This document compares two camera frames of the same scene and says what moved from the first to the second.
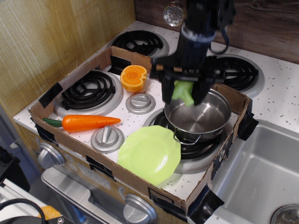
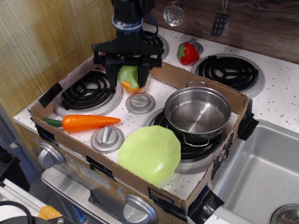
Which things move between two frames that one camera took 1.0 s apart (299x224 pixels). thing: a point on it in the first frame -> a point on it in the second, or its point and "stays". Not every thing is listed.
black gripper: (190, 64) -> (127, 50)
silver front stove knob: (107, 139) stays
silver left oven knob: (49, 156) stays
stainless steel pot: (207, 120) stays
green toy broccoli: (182, 90) -> (129, 73)
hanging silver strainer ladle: (173, 13) stays
